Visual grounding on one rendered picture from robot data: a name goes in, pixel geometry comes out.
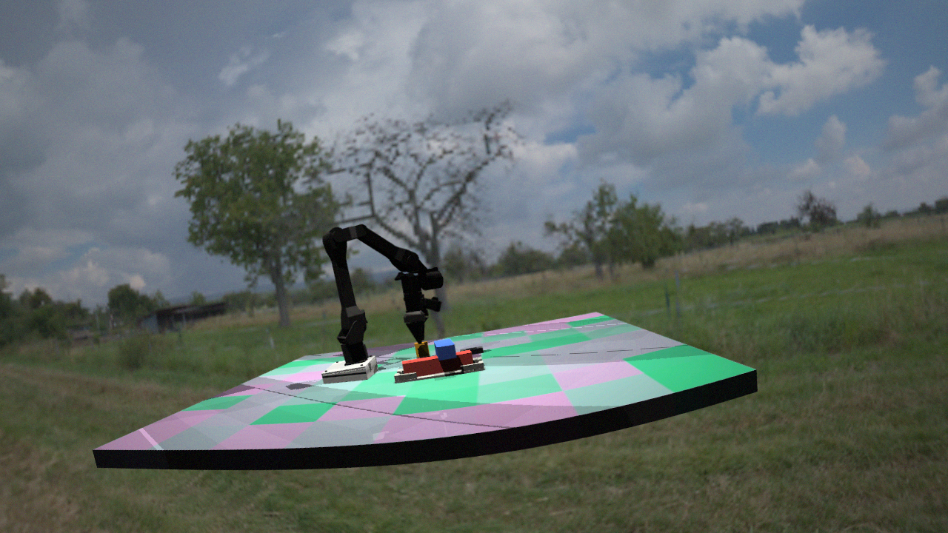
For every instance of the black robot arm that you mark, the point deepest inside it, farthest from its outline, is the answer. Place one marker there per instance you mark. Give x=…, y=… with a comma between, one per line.
x=353, y=321

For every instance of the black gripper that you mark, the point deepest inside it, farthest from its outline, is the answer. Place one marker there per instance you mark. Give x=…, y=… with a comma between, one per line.
x=414, y=316

